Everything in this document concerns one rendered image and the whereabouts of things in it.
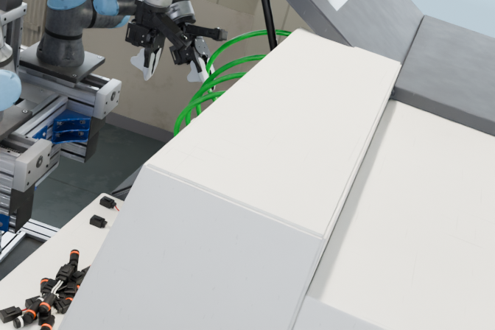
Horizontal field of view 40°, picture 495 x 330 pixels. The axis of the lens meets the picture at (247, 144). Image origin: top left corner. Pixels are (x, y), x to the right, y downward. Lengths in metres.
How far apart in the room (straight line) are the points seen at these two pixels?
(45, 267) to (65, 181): 2.06
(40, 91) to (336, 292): 1.60
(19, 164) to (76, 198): 1.64
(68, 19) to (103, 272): 1.39
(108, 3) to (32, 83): 0.50
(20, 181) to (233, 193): 1.12
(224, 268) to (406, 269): 0.24
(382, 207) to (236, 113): 0.25
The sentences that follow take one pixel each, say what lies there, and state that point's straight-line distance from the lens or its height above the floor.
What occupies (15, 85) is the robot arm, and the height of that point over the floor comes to 1.22.
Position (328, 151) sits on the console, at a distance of 0.91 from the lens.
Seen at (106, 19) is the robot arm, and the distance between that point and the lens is 2.23.
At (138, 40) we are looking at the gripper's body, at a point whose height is 1.31.
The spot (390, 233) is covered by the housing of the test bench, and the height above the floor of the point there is 1.47.
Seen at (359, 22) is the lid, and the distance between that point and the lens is 1.50.
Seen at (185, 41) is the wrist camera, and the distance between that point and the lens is 1.73.
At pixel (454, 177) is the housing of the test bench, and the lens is 1.17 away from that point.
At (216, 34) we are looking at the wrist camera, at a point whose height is 1.35.
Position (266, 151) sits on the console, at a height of 1.55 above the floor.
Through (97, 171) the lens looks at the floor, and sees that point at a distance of 3.64.
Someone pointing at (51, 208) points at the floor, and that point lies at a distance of 3.33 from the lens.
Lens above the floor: 1.94
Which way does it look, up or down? 27 degrees down
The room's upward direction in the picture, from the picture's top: 16 degrees clockwise
